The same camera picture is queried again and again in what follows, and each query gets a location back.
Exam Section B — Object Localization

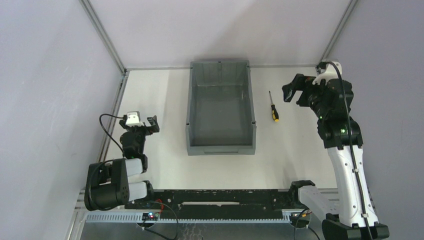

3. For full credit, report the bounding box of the black yellow handled screwdriver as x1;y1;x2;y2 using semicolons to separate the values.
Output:
268;90;280;122

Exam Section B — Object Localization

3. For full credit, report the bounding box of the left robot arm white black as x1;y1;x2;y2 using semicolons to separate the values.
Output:
84;113;160;211

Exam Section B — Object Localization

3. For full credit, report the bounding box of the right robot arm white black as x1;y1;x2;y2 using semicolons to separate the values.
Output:
282;73;390;240

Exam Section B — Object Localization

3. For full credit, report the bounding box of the grey plastic storage bin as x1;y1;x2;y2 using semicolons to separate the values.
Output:
185;59;257;156

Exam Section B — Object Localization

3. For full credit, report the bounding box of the left controller board with leds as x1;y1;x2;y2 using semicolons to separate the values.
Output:
142;212;160;222

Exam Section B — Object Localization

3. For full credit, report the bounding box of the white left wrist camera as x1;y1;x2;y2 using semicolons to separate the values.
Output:
124;111;144;127

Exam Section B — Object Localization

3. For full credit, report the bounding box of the black left camera cable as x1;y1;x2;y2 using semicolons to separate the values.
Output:
99;113;127;157

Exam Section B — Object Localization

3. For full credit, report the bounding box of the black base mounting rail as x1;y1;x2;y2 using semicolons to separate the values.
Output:
124;189;305;221

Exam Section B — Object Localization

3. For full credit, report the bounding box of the right aluminium frame post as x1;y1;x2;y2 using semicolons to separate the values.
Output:
318;0;360;63

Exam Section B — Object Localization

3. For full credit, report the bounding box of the aluminium frame post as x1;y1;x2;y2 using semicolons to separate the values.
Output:
79;0;127;75
318;0;360;63

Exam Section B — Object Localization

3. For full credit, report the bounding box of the grey slotted cable duct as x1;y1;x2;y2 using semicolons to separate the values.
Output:
85;211;292;224

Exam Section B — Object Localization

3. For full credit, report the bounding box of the left aluminium frame post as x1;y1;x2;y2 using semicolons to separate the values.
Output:
79;0;127;75

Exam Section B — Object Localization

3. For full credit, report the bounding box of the right controller board with wires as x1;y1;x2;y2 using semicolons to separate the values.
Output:
289;211;312;229

